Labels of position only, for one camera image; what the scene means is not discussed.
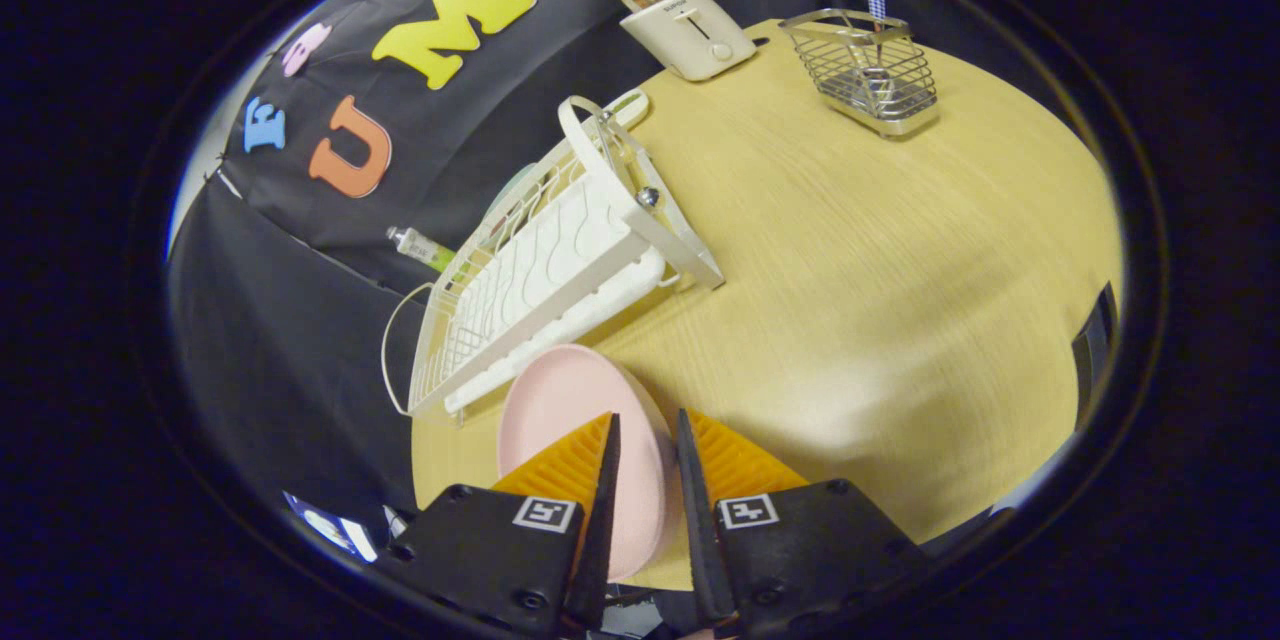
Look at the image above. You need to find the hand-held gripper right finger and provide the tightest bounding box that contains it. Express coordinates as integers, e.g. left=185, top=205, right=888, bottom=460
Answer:
left=676, top=408, right=926, bottom=631

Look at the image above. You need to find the clear bottle green liquid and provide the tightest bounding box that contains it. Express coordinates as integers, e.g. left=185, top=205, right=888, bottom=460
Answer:
left=387, top=226, right=458, bottom=273

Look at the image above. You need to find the cream toaster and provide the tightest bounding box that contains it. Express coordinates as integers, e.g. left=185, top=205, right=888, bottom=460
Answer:
left=619, top=0, right=758, bottom=82

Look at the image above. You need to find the pale green plate with food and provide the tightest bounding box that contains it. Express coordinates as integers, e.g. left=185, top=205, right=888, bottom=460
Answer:
left=487, top=163, right=541, bottom=241

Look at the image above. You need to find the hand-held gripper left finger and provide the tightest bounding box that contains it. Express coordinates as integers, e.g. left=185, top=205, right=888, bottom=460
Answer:
left=375, top=412, right=621, bottom=636

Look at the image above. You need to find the metal wire basket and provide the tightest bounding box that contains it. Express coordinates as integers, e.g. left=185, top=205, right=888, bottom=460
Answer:
left=778, top=8, right=941, bottom=138

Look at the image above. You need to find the white wire dish rack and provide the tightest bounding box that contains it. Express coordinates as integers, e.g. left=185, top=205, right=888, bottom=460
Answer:
left=382, top=90, right=726, bottom=418

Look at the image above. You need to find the pink plate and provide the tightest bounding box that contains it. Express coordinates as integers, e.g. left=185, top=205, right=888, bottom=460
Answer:
left=497, top=344, right=681, bottom=581

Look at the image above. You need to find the small white dish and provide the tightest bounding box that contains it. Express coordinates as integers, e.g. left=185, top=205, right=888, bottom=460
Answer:
left=600, top=88, right=651, bottom=131

